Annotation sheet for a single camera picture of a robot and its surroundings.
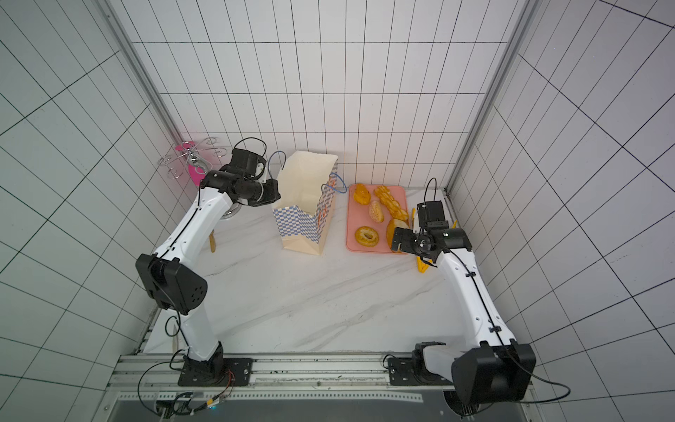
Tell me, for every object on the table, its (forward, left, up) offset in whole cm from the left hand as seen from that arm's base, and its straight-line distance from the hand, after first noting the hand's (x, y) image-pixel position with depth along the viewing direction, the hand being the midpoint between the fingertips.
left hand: (278, 200), depth 84 cm
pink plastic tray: (+12, -28, -23) cm, 38 cm away
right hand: (-12, -38, -5) cm, 40 cm away
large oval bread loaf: (+2, -40, -21) cm, 45 cm away
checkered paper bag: (-4, -9, +2) cm, 10 cm away
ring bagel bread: (0, -31, -22) cm, 38 cm away
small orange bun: (+22, -29, -21) cm, 43 cm away
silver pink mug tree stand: (+17, +33, +3) cm, 38 cm away
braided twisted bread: (+17, -43, -22) cm, 51 cm away
